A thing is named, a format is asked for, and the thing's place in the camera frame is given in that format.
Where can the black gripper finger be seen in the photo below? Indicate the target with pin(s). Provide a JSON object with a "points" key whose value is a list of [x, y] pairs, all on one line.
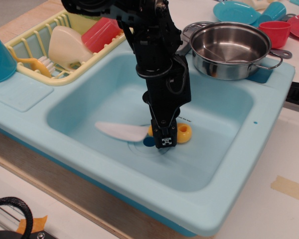
{"points": [[166, 137]]}

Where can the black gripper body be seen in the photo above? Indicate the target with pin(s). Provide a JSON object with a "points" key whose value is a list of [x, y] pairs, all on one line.
{"points": [[168, 90]]}

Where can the white knife yellow handle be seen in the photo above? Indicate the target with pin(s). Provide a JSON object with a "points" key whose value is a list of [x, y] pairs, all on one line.
{"points": [[135, 133]]}

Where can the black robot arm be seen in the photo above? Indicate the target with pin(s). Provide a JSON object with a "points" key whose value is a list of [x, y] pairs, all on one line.
{"points": [[154, 40]]}

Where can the stainless steel pot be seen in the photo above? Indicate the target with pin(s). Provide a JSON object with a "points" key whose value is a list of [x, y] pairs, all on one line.
{"points": [[230, 50]]}

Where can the grey toy faucet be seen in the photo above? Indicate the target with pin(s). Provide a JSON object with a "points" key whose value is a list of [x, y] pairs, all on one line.
{"points": [[186, 35]]}

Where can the light blue toy sink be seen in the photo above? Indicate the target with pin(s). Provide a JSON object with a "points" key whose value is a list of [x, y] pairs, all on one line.
{"points": [[190, 187]]}

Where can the red plastic cup in rack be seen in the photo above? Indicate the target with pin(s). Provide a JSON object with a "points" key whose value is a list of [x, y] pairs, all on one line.
{"points": [[100, 34]]}

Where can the teal plastic plate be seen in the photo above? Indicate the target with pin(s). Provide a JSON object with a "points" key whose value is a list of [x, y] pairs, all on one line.
{"points": [[235, 11]]}

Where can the cream plastic jug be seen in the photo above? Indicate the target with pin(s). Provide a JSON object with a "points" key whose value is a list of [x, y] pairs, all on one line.
{"points": [[66, 48]]}

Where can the red plastic cup right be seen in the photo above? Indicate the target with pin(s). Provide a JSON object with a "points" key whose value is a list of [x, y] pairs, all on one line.
{"points": [[277, 31]]}

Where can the yellow dish brush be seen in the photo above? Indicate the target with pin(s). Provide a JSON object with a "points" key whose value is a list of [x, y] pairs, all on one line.
{"points": [[44, 65]]}

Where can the teal plastic cup right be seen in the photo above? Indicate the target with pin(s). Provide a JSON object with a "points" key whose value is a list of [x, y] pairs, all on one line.
{"points": [[274, 12]]}

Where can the yellow dish rack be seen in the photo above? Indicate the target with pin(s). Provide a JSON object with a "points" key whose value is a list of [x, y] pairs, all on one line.
{"points": [[34, 43]]}

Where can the beige masking tape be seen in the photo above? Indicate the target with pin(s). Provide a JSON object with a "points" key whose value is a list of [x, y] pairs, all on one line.
{"points": [[286, 186]]}

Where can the orange tape piece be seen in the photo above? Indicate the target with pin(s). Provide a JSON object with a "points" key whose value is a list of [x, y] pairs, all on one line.
{"points": [[38, 225]]}

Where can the teal cup upside down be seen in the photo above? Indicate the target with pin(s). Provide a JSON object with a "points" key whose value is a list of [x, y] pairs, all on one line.
{"points": [[8, 64]]}

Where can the grey utensil handle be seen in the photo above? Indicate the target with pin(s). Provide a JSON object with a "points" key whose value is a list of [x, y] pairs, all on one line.
{"points": [[281, 53]]}

